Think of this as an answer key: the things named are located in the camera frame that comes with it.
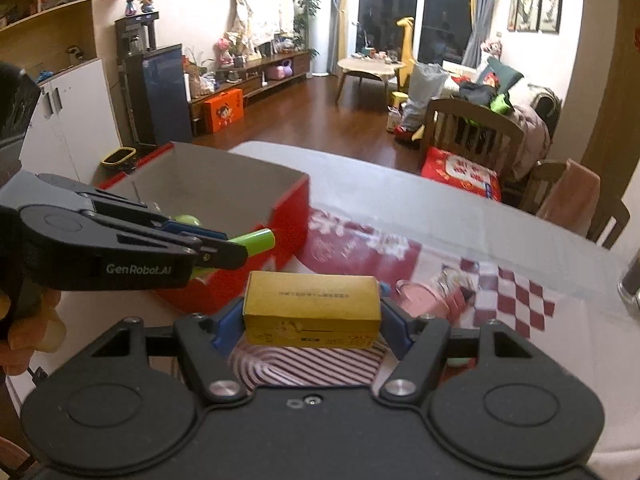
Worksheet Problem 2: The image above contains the glass balcony door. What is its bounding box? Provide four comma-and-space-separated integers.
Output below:
357, 0, 474, 67

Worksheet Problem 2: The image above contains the yellow giraffe toy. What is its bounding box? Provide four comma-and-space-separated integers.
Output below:
396, 16, 417, 94

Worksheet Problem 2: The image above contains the black water dispenser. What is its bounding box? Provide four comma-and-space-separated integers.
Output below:
114, 12, 162, 147

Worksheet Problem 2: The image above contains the wooden chair with pink cloth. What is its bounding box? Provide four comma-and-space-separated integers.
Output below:
519, 157, 632, 251

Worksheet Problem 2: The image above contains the green potted plant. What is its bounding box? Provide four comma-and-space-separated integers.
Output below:
293, 0, 321, 59

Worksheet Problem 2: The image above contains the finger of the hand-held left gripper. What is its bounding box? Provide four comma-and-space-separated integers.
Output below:
82, 211, 250, 281
37, 173, 229, 242

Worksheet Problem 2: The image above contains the yellow cardboard box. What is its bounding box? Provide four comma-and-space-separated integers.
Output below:
243, 270, 384, 351

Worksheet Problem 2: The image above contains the pink doll toy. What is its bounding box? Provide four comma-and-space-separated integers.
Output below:
214, 34, 239, 69

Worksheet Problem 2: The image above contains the white cabinet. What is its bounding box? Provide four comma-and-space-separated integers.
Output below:
17, 57, 123, 186

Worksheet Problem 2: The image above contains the sofa covered with clothes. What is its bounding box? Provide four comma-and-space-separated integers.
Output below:
442, 55, 563, 181

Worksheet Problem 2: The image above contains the red printed cushion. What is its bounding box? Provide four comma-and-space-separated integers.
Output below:
421, 146, 503, 202

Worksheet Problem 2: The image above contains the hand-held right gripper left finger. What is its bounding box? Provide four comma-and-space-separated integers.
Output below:
91, 297, 249, 404

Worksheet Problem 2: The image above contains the red checked printed tablecloth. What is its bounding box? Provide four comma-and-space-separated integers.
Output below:
227, 205, 562, 389

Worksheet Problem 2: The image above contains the grey curtain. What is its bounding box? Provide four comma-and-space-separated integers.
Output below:
462, 0, 497, 68

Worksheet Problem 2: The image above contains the green plastic cylinder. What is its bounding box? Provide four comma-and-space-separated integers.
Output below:
190, 228, 276, 281

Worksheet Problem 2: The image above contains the pink plastic cup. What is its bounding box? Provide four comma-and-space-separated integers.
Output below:
395, 280, 477, 322

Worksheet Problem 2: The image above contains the green trash bin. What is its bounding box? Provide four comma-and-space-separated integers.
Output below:
100, 146, 139, 169

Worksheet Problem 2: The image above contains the grey plastic bag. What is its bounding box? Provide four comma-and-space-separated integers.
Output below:
403, 62, 449, 132

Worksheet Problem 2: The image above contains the red cardboard storage box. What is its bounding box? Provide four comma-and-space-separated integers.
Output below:
99, 142, 311, 314

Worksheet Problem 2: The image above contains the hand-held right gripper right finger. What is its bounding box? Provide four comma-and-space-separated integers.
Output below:
379, 284, 536, 402

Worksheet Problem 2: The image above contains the dark blue tall appliance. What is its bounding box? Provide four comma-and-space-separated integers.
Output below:
141, 43, 194, 146

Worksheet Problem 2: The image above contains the pink handbag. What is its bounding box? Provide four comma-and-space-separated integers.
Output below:
265, 58, 294, 81

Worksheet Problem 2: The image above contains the white tower air conditioner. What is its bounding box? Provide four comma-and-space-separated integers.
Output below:
306, 0, 334, 79

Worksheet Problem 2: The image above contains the orange gift box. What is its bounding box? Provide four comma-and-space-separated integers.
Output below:
202, 88, 246, 134

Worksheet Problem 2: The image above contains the shiny metal object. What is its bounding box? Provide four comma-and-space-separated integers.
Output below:
617, 259, 640, 312

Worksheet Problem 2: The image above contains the round wooden coffee table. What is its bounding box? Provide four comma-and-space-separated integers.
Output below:
335, 57, 409, 104

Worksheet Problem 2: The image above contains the wooden wall shelf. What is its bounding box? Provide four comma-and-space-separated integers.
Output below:
0, 0, 97, 81

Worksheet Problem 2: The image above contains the wooden TV console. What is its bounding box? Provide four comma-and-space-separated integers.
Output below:
187, 50, 314, 113

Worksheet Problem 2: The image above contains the person's left hand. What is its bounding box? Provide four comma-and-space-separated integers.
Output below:
0, 290, 67, 376

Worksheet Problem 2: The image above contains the wooden slatted chair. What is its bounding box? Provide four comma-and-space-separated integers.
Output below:
422, 97, 527, 197

